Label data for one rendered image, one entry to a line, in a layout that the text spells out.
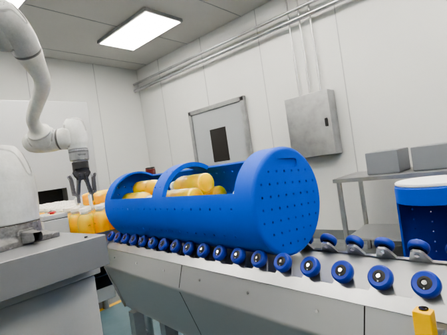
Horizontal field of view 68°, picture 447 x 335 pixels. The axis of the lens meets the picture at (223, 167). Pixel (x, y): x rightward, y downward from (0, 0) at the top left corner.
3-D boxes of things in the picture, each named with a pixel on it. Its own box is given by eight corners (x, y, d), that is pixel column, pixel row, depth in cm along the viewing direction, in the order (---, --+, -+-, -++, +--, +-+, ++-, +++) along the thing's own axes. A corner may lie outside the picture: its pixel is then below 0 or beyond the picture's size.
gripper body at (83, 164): (73, 161, 156) (76, 181, 156) (91, 159, 162) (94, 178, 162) (68, 163, 162) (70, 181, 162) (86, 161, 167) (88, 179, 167)
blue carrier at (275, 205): (258, 268, 76) (247, 145, 78) (106, 240, 142) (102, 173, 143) (325, 244, 95) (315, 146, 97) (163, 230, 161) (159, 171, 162)
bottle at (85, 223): (78, 252, 155) (72, 213, 154) (93, 248, 160) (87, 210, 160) (86, 253, 150) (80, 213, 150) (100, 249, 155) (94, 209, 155)
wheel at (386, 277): (392, 264, 60) (396, 268, 61) (367, 262, 63) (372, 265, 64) (388, 290, 58) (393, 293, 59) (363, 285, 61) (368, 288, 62)
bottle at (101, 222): (106, 244, 165) (101, 207, 164) (115, 244, 160) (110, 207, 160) (94, 248, 159) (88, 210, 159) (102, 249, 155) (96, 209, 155)
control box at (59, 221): (46, 240, 142) (42, 216, 142) (34, 236, 157) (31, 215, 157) (70, 234, 149) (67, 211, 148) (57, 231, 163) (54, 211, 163)
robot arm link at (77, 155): (90, 147, 161) (92, 159, 161) (84, 149, 168) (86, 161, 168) (71, 149, 155) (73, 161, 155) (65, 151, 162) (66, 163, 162)
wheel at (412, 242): (426, 245, 71) (427, 237, 73) (403, 243, 75) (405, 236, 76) (432, 257, 73) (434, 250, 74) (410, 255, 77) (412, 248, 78)
